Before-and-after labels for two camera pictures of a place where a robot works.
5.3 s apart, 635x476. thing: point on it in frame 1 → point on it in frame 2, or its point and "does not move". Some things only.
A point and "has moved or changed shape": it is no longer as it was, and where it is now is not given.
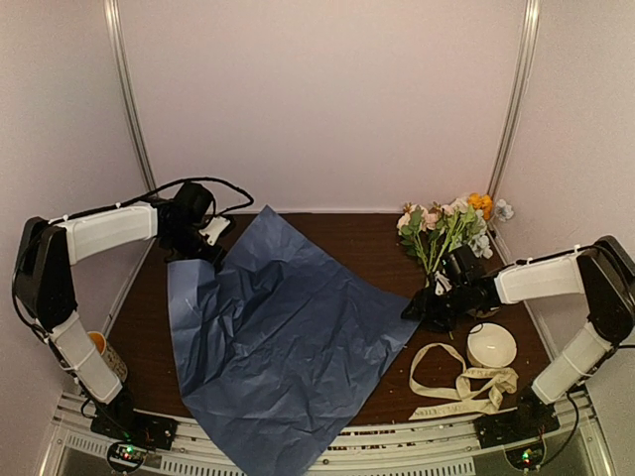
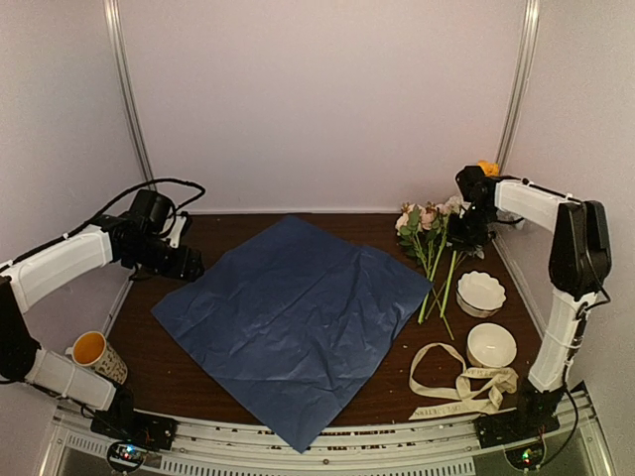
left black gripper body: [187, 245] → [154, 260]
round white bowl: [490, 346] does not move
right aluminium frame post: [520, 100] does not move
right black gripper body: [443, 312] → [473, 228]
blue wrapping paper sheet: [281, 347] has moved or changed shape
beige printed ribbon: [479, 390] does not move
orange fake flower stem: [477, 202] has moved or changed shape
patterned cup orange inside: [113, 360] does not move
